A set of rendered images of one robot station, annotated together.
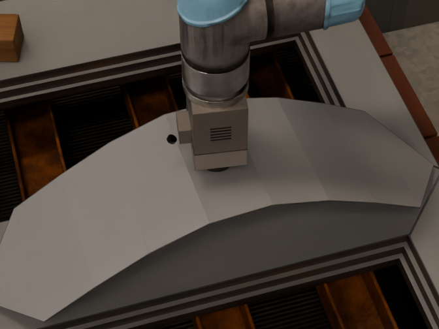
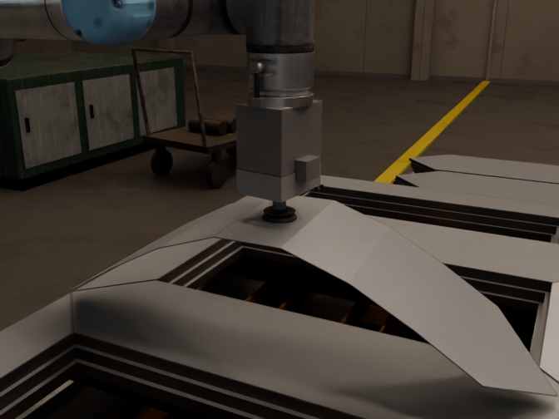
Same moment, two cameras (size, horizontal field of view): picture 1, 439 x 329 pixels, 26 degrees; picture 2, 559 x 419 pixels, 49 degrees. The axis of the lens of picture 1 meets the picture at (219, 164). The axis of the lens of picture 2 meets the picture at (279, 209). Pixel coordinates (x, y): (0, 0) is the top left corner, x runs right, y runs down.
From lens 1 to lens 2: 1.49 m
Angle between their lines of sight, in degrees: 100
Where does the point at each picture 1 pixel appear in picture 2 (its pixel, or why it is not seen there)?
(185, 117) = (302, 158)
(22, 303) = (512, 335)
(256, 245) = (259, 320)
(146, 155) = (329, 250)
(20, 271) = (502, 348)
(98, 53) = not seen: outside the picture
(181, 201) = (337, 217)
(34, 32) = not seen: outside the picture
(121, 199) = (378, 257)
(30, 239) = (479, 347)
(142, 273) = (372, 347)
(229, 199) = (303, 202)
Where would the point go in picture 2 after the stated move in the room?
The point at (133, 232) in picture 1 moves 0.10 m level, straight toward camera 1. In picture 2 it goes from (389, 242) to (419, 219)
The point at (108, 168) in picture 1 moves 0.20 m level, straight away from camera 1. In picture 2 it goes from (369, 278) to (269, 367)
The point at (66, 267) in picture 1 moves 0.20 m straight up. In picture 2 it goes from (458, 296) to (476, 128)
